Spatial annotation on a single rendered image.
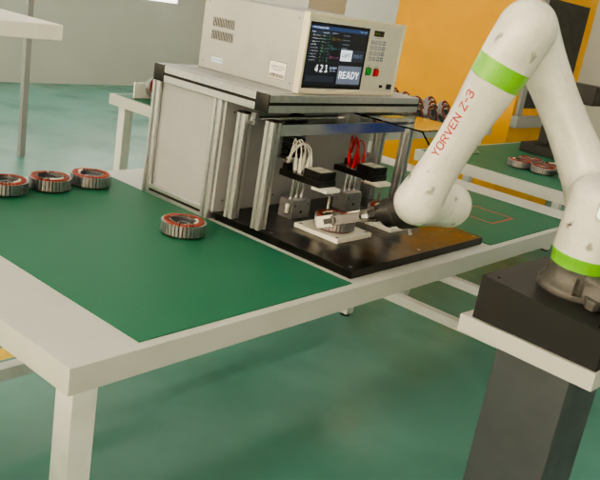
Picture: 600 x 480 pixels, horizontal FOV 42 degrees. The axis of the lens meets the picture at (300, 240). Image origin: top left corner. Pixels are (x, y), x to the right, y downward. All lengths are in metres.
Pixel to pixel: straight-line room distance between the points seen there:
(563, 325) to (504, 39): 0.59
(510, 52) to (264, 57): 0.74
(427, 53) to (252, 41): 3.92
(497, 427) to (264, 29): 1.16
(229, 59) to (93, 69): 7.18
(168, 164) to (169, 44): 7.77
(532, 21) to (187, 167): 1.00
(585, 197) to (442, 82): 4.27
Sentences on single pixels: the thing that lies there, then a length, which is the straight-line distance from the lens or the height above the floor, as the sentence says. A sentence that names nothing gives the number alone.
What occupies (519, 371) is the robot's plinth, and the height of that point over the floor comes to 0.65.
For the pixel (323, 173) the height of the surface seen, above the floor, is 0.92.
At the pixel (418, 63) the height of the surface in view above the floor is 1.01.
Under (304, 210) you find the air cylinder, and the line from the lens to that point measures 2.19.
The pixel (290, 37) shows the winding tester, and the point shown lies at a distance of 2.08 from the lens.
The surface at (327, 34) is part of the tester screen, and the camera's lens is 2.10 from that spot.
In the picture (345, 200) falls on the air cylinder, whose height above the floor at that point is 0.80.
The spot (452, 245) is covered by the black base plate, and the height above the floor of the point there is 0.77.
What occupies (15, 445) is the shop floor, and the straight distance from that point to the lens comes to 2.48.
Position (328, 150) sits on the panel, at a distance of 2.41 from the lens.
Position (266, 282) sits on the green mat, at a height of 0.75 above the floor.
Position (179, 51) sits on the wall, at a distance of 10.10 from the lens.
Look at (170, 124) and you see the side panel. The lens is 2.22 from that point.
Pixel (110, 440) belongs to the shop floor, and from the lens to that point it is 2.50.
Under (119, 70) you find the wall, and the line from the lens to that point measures 9.58.
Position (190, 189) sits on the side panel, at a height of 0.81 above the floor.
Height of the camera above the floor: 1.36
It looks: 17 degrees down
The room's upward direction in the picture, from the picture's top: 10 degrees clockwise
